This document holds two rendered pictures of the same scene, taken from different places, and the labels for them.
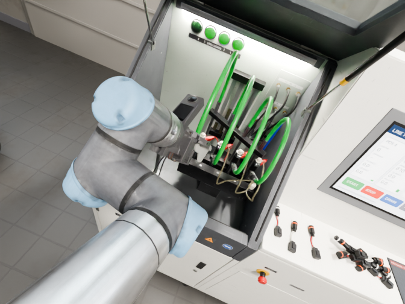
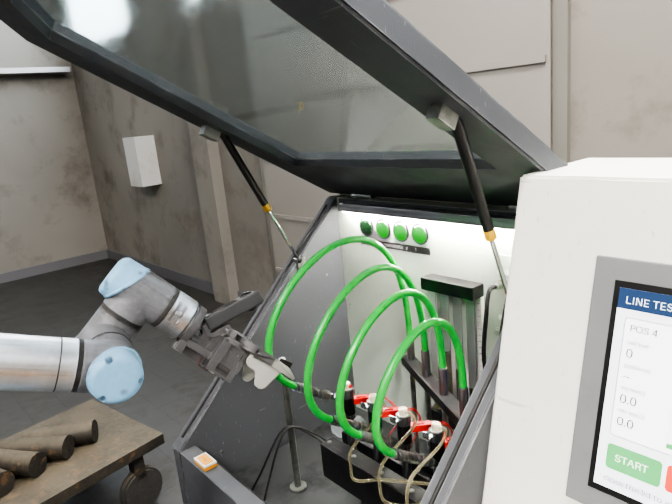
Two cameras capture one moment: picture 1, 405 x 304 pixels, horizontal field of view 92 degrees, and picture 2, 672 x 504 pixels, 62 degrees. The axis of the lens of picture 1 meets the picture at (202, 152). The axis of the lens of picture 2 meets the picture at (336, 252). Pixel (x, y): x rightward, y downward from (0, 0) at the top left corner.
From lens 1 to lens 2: 80 cm
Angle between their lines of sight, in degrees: 51
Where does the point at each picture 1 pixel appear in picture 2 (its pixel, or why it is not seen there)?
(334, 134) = (530, 336)
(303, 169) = (515, 436)
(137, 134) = (123, 302)
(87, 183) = not seen: hidden behind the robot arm
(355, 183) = (637, 461)
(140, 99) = (124, 269)
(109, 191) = not seen: hidden behind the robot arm
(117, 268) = (27, 339)
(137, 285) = (31, 356)
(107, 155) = (97, 319)
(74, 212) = not seen: outside the picture
